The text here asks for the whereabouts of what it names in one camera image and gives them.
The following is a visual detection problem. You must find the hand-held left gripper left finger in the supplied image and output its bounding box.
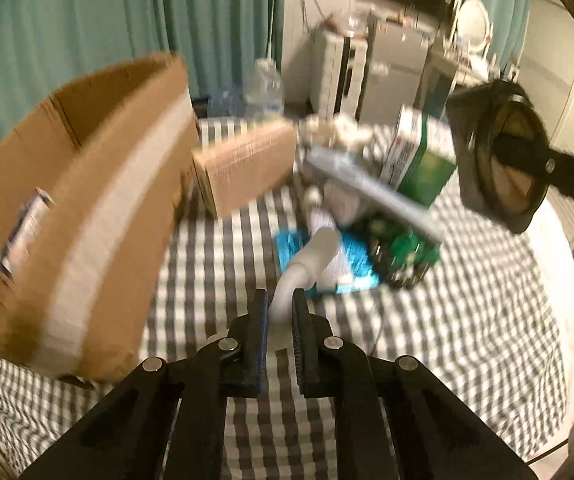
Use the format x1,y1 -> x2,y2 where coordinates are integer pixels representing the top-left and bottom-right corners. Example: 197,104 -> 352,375
20,287 -> 271,480

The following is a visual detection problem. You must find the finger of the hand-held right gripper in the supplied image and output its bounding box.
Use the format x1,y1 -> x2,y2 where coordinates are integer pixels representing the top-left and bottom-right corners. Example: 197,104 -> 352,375
492,132 -> 574,213

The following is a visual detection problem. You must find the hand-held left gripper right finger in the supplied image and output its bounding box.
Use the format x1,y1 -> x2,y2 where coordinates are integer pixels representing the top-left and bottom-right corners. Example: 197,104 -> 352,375
292,289 -> 538,480

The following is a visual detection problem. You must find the grey ring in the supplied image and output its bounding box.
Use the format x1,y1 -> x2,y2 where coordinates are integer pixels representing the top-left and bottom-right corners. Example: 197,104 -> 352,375
446,81 -> 551,234

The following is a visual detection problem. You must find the blue foil packet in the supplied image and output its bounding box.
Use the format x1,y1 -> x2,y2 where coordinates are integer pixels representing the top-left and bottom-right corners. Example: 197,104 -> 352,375
273,229 -> 383,297

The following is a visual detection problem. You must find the green white medicine box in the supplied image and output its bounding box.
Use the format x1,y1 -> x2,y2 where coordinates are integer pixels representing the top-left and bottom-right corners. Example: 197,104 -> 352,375
378,105 -> 458,208

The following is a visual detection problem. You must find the green snack packet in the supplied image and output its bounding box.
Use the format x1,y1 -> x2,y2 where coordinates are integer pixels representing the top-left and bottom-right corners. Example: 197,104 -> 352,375
364,215 -> 442,288

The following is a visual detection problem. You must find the grey phone case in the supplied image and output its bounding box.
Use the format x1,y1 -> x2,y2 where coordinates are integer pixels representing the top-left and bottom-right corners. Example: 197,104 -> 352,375
303,146 -> 445,248

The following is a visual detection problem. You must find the small cardboard box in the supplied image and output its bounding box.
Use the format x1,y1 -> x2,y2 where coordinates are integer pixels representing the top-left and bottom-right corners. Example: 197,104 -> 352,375
192,122 -> 299,219

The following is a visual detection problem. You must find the large cardboard box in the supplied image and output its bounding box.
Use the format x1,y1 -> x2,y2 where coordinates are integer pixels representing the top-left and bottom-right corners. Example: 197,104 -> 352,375
0,52 -> 201,385

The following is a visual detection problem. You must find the white bed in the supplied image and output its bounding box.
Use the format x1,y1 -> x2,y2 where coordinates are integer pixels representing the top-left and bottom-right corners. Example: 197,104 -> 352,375
447,180 -> 574,466

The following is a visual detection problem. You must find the white oval mirror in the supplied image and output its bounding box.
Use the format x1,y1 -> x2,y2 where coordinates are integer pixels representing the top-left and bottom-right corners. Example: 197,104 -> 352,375
454,0 -> 495,68

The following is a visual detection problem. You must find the narrow green curtain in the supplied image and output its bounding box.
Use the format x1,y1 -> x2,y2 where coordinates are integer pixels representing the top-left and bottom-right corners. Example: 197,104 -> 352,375
467,0 -> 532,66

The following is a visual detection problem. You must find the silver two-door fridge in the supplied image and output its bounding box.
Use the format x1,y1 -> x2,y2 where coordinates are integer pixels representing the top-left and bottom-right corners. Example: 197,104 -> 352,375
357,20 -> 430,126

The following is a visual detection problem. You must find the pack of small water bottles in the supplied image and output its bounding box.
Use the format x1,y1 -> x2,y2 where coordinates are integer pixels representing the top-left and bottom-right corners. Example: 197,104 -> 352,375
207,91 -> 248,118

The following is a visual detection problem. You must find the white suitcase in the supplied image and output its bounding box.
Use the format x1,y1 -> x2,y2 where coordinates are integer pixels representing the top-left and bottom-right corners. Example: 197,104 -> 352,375
311,29 -> 368,116

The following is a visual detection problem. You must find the large clear water bottle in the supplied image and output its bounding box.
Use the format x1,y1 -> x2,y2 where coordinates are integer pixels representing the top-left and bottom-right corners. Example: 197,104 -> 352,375
244,58 -> 284,118

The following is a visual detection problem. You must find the clear plastic bag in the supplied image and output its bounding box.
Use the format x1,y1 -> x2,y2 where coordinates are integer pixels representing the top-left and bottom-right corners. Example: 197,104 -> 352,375
317,10 -> 363,37

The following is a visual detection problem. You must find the wide green curtain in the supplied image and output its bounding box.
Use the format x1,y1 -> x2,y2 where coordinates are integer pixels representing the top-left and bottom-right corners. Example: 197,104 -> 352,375
0,0 -> 285,171

